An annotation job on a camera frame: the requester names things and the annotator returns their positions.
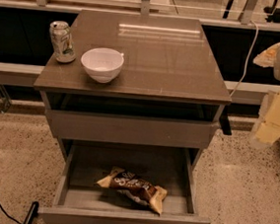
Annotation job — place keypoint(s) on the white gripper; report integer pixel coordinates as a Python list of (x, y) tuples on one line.
[(267, 129)]

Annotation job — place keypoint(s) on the brown chip bag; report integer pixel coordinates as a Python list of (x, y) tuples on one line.
[(136, 188)]

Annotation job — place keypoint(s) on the grey drawer cabinet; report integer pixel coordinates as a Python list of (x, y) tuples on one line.
[(169, 72)]

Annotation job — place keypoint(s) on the grey top drawer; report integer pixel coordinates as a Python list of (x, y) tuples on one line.
[(130, 129)]

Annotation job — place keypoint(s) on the white ceramic bowl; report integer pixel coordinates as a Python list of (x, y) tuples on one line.
[(102, 64)]

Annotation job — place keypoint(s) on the green white soda can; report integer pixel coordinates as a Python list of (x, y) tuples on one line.
[(62, 42)]

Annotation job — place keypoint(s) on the metal glass railing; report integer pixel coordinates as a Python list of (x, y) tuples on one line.
[(236, 29)]

